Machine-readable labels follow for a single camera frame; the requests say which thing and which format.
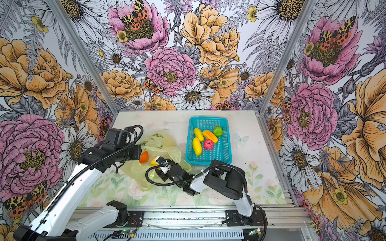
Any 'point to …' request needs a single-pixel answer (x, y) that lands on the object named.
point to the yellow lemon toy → (153, 162)
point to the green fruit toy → (218, 131)
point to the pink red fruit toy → (208, 144)
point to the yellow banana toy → (197, 146)
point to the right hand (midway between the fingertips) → (158, 165)
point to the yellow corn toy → (198, 134)
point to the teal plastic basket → (222, 149)
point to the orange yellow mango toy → (209, 135)
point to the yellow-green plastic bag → (161, 143)
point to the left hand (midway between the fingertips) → (139, 156)
